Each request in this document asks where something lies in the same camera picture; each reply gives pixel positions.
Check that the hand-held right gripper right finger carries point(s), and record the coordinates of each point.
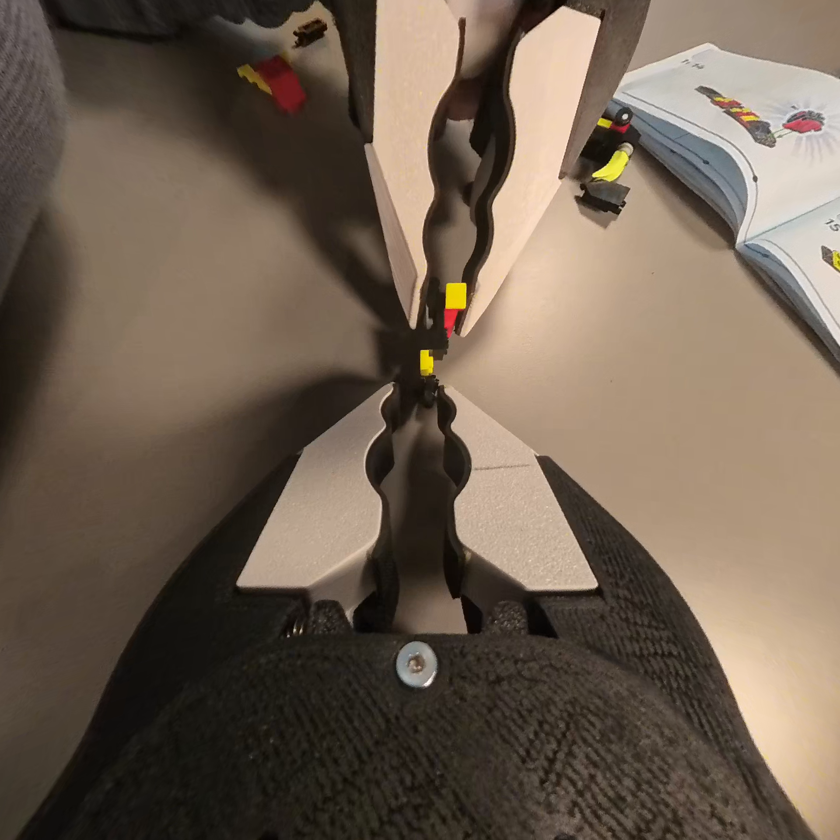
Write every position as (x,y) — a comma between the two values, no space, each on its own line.
(518,525)

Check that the black flat lego piece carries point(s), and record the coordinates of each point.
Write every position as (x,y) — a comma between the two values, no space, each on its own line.
(604,195)

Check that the black lego assembly yellow claws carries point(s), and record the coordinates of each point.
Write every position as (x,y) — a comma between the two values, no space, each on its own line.
(607,141)

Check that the lego instruction booklet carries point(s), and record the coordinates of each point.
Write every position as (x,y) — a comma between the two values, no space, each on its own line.
(689,85)

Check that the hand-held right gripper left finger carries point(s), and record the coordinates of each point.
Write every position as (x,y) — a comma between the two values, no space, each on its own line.
(315,525)

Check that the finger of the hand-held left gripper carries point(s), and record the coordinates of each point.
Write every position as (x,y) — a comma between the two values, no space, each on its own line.
(551,98)
(407,98)

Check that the red yellow lego piece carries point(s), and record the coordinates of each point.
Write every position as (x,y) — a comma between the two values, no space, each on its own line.
(282,82)

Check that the black red yellow lego assembly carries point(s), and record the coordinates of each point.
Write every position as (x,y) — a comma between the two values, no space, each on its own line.
(455,295)

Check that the small dark lego piece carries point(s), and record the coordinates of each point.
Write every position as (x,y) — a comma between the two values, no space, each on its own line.
(310,33)

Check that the person's left hand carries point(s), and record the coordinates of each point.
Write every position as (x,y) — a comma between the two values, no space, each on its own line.
(469,98)

